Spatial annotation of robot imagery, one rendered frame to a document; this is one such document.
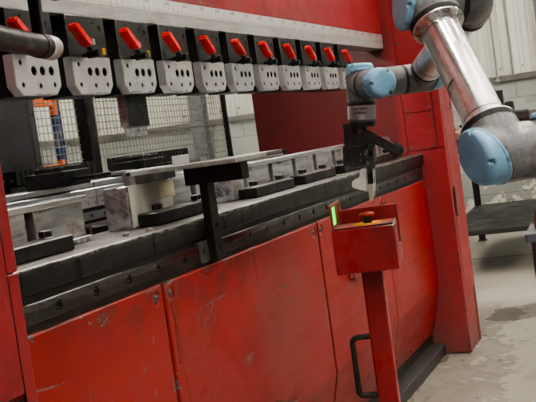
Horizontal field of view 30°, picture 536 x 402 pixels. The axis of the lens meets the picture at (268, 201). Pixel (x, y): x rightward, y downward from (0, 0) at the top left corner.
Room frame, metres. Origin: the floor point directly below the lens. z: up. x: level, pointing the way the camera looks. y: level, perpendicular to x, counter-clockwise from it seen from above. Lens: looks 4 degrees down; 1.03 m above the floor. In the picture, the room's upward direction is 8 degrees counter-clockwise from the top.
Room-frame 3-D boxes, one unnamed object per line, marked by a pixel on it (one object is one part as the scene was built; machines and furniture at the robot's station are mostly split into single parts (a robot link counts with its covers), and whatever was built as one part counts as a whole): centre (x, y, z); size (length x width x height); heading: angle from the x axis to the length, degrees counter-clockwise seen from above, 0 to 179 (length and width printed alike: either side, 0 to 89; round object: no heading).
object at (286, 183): (2.88, 0.00, 0.89); 0.30 x 0.05 x 0.03; 157
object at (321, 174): (3.25, -0.16, 0.89); 0.30 x 0.05 x 0.03; 157
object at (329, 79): (3.61, -0.25, 1.26); 0.15 x 0.09 x 0.17; 157
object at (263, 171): (3.51, -0.20, 0.92); 1.67 x 0.06 x 0.10; 157
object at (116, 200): (2.40, 0.26, 0.92); 0.39 x 0.06 x 0.10; 157
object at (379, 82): (2.57, -0.33, 1.13); 0.11 x 0.11 x 0.08; 15
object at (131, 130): (2.35, 0.28, 1.13); 0.10 x 0.02 x 0.10; 157
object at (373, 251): (2.62, -0.25, 0.75); 0.20 x 0.16 x 0.18; 169
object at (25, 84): (1.95, 0.44, 1.26); 0.15 x 0.09 x 0.17; 157
